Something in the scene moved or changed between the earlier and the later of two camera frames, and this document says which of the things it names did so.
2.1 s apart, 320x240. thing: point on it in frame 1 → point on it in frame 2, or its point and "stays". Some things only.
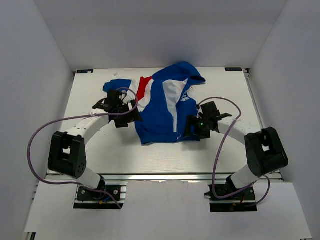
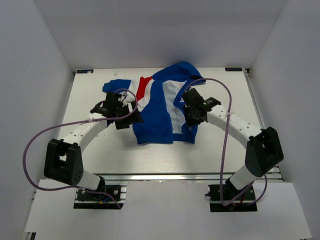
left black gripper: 130,117 stays
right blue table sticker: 233,69 stays
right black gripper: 191,120 → 189,122
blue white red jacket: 165,101 stays
